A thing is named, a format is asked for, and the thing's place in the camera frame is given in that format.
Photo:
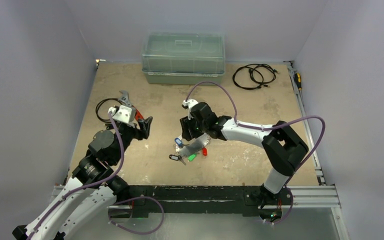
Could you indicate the key with black tag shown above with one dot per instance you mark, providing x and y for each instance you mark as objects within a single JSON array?
[{"x": 177, "y": 158}]

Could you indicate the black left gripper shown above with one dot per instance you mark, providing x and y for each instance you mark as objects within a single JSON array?
[{"x": 143, "y": 131}]

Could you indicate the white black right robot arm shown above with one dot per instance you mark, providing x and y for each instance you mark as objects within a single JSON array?
[{"x": 283, "y": 146}]

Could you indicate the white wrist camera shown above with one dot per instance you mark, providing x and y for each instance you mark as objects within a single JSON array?
[
  {"x": 188, "y": 105},
  {"x": 123, "y": 114}
]

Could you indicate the key with blue tag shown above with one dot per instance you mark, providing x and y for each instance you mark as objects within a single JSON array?
[{"x": 180, "y": 142}]

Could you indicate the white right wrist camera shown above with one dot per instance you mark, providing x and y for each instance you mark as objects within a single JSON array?
[{"x": 188, "y": 105}]

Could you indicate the yellow black screwdriver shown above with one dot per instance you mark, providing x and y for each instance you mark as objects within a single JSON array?
[{"x": 298, "y": 81}]

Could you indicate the key with green tag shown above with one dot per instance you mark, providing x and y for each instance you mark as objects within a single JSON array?
[{"x": 192, "y": 157}]

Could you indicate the green plastic storage box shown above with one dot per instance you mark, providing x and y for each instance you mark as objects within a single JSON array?
[{"x": 183, "y": 58}]

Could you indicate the red handled adjustable wrench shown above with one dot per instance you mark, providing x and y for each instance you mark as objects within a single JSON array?
[{"x": 125, "y": 100}]

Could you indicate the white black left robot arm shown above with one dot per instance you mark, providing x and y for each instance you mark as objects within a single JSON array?
[{"x": 94, "y": 184}]

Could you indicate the key with red tag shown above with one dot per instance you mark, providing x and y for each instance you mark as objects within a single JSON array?
[{"x": 204, "y": 152}]

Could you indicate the large metal keyring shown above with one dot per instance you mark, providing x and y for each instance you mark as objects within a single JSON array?
[{"x": 195, "y": 146}]

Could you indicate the black metal base rail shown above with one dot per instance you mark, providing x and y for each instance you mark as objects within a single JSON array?
[{"x": 245, "y": 200}]

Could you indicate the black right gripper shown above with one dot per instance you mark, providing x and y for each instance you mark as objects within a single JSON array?
[{"x": 186, "y": 127}]

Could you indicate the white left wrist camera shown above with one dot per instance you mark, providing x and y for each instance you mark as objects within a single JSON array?
[{"x": 123, "y": 114}]

